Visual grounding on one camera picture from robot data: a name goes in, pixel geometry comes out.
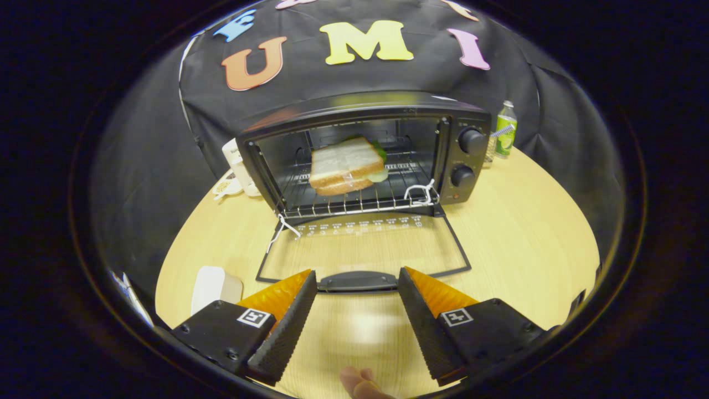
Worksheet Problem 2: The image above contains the white rectangular tray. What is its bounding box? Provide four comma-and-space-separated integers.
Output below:
191, 266, 244, 316

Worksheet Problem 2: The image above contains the small white dish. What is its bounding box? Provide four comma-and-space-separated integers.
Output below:
213, 173, 243, 200

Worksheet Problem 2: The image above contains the white string tie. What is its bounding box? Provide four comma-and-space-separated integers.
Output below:
403, 178, 439, 206
266, 213, 301, 254

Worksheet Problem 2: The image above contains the black toaster oven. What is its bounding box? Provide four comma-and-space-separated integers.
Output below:
237, 91, 492, 293

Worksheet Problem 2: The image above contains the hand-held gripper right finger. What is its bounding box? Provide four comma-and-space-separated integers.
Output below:
398, 267, 554, 387

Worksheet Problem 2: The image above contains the green drink bottle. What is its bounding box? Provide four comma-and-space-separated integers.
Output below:
495, 100, 518, 158

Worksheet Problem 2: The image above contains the white bread sandwich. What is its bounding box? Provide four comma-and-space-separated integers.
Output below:
309, 135, 389, 196

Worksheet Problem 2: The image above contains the white pop-up toaster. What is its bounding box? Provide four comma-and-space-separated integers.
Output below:
222, 139, 261, 197

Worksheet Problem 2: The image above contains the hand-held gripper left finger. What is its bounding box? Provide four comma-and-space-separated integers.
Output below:
172, 269, 318, 387

